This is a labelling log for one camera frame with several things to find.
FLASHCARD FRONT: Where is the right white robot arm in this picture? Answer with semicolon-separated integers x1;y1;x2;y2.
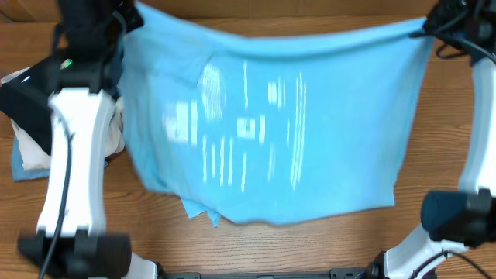
351;0;495;279

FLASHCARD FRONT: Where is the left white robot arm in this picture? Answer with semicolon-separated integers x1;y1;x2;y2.
11;1;164;279

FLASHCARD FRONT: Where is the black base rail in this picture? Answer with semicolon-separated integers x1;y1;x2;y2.
160;267;385;279

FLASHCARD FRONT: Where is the folded blue denim garment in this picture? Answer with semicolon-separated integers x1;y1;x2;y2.
11;137;109;182

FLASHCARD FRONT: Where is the light blue printed t-shirt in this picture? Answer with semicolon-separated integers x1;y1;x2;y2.
119;4;433;225

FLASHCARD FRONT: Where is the folded beige garment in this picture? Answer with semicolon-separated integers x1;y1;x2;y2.
1;67;126;171

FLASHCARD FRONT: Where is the folded black garment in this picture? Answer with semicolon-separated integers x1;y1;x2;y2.
1;57;56;155

